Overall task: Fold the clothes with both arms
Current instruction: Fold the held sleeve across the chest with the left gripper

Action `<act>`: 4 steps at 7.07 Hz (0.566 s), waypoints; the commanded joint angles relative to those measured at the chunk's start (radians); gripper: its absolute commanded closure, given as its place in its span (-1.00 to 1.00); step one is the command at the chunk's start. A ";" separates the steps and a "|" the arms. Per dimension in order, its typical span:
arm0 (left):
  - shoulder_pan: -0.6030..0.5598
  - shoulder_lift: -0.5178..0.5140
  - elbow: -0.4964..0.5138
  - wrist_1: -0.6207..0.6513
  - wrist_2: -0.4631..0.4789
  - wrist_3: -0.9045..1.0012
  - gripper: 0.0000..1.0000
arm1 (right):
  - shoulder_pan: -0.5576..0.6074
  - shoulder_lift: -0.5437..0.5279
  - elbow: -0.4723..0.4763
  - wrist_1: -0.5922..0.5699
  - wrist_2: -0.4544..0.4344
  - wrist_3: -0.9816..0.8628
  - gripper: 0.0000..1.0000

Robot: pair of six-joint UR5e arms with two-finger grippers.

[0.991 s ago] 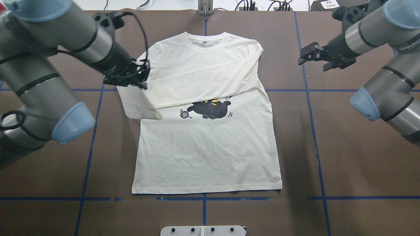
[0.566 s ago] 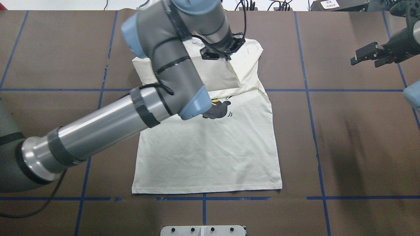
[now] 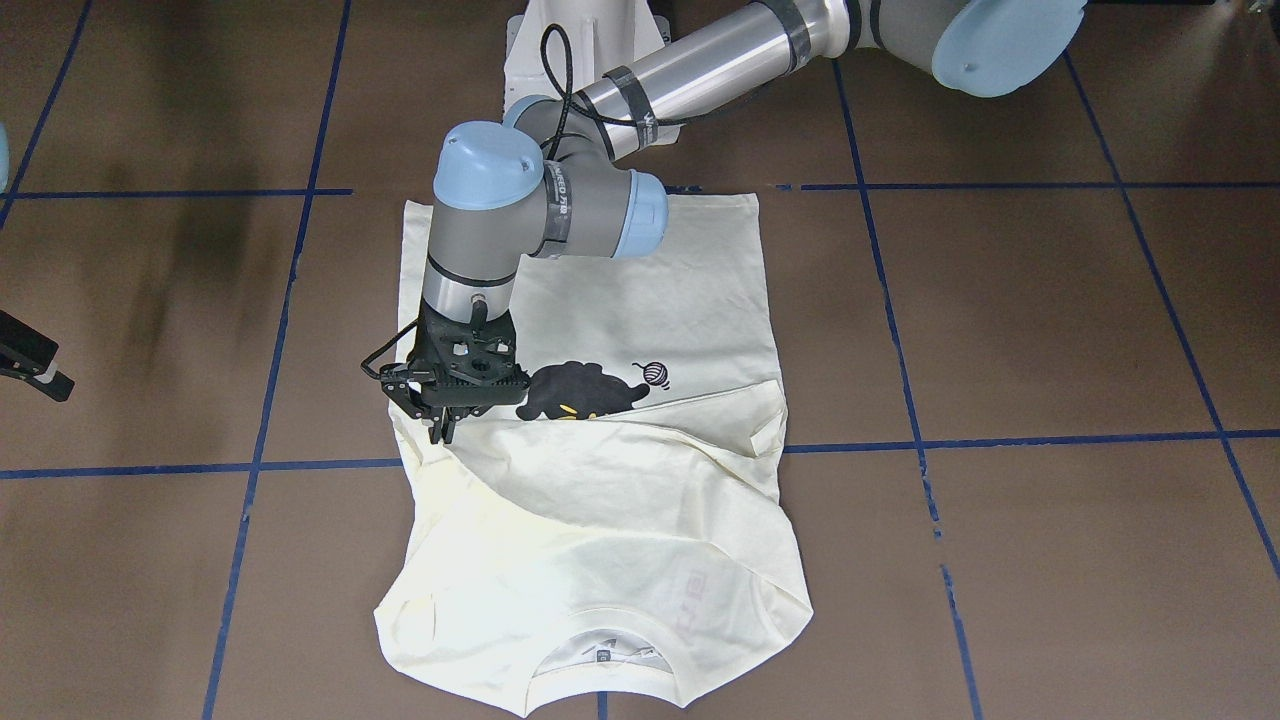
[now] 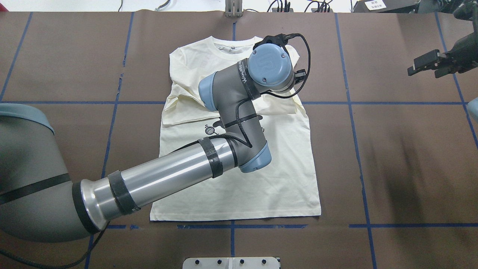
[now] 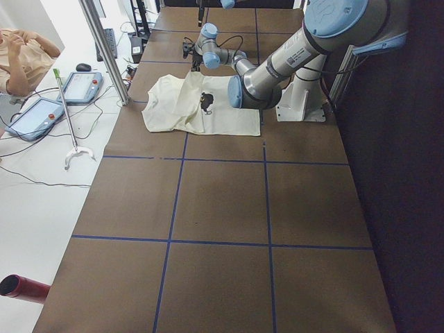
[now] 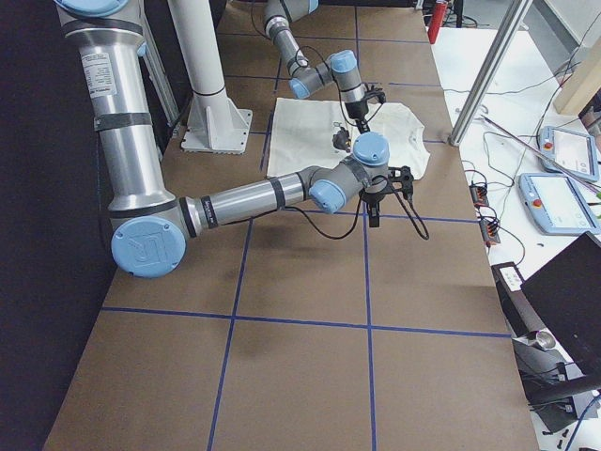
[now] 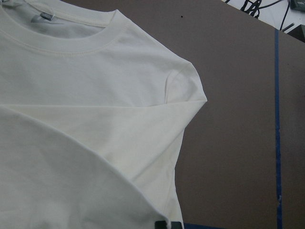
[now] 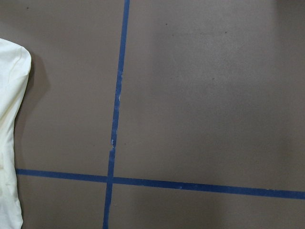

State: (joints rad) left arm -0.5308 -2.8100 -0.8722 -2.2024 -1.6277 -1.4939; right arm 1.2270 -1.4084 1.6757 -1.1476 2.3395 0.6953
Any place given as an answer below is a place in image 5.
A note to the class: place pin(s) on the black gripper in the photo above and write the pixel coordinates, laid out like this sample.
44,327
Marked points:
200,10
196,56

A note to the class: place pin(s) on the cream long-sleeve cat shirt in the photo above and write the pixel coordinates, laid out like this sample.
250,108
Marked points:
197,104

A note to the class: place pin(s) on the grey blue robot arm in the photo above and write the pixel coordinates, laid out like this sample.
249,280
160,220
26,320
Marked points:
373,27
226,4

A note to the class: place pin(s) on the black power adapter box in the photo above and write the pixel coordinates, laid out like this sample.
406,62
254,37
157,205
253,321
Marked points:
137,48

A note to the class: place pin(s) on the black computer keyboard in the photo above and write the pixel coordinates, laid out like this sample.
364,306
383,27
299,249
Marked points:
111,42

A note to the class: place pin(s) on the black computer mouse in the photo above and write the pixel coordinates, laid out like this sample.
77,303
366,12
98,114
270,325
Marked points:
83,67

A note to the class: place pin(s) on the far blue teach pendant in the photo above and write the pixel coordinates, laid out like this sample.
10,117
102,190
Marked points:
82,87

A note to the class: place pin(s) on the blue teach pendant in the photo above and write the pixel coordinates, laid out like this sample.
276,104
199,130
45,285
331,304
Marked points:
82,87
37,120

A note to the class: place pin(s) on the metal reacher grabber stick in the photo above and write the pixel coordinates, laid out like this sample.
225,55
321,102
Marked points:
76,150

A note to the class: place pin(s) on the near blue teach pendant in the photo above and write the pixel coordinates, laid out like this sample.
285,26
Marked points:
37,120

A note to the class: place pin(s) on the person in peach shirt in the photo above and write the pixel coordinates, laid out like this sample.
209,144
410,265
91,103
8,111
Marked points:
26,57

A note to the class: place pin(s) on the red cylinder tube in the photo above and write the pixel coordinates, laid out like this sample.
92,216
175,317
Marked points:
23,288

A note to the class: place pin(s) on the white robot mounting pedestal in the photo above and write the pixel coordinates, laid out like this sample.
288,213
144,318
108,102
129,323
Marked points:
303,99

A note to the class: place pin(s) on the aluminium frame post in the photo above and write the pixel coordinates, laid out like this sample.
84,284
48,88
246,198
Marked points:
96,28

